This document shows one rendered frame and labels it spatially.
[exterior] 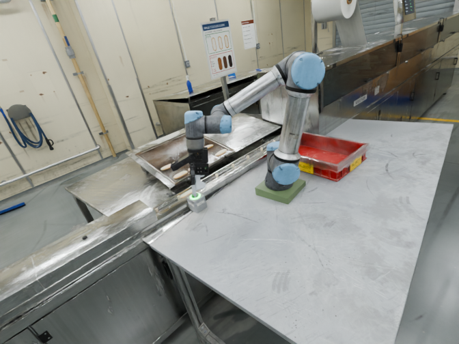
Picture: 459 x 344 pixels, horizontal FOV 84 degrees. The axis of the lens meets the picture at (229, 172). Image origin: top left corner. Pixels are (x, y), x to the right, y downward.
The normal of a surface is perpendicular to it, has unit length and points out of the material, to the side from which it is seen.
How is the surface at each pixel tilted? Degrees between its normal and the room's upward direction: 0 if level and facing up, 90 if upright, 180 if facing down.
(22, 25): 90
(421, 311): 0
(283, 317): 0
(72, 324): 90
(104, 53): 90
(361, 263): 0
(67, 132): 90
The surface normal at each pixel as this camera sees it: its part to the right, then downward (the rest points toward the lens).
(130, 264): 0.67, 0.25
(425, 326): -0.18, -0.87
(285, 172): 0.01, 0.61
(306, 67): 0.04, 0.37
